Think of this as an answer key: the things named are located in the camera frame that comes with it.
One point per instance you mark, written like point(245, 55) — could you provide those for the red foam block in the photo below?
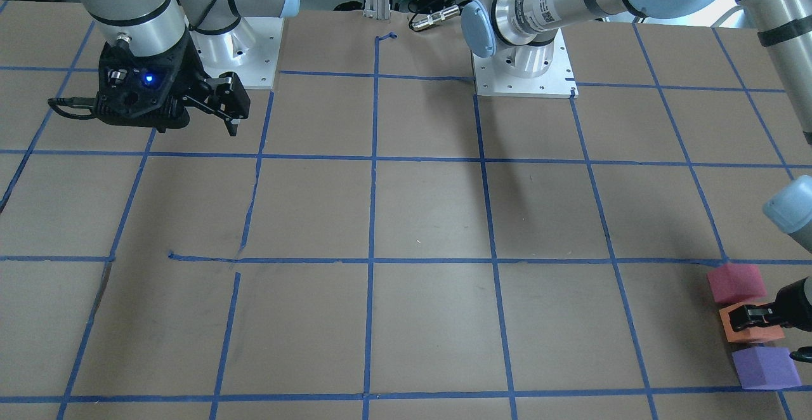
point(736, 282)

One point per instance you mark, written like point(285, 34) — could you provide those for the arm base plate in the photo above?
point(527, 71)
point(250, 50)

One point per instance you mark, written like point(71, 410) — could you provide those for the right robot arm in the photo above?
point(156, 25)

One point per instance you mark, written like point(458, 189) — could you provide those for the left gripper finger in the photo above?
point(802, 355)
point(745, 317)

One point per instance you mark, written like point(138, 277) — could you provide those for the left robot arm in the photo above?
point(711, 110)

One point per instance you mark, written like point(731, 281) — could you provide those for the purple foam block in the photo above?
point(765, 368)

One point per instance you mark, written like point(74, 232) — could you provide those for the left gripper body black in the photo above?
point(797, 304)

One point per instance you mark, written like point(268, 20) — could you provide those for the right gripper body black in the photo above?
point(188, 70)

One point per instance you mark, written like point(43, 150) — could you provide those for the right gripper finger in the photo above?
point(224, 97)
point(58, 105)

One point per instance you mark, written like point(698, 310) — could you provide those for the orange foam block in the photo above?
point(751, 336)

